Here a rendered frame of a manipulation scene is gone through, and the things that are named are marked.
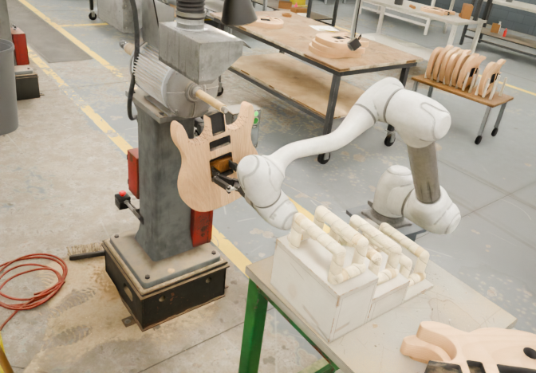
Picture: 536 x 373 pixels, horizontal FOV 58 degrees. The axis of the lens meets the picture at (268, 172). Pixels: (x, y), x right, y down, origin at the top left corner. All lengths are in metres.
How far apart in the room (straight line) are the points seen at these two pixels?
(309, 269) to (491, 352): 0.49
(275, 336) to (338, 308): 1.37
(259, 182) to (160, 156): 0.90
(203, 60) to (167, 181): 0.85
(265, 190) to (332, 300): 0.40
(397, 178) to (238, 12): 1.00
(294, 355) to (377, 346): 1.20
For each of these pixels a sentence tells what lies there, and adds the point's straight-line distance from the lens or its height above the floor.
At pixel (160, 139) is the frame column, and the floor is 0.97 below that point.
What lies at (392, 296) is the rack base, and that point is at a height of 0.99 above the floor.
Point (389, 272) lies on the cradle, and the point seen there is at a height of 1.06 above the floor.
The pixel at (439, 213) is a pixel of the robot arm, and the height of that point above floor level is 0.91.
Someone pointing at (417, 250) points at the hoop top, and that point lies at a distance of 1.61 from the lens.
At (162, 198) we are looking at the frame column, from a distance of 2.39.
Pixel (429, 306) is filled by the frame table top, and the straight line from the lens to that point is 1.61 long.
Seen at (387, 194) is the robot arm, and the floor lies 0.87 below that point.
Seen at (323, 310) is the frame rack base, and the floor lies 1.02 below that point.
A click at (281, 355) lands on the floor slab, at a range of 2.58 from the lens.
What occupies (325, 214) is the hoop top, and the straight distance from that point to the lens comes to 1.37.
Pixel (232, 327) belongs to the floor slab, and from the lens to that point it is 2.67.
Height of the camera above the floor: 1.94
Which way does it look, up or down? 28 degrees down
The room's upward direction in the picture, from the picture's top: 7 degrees clockwise
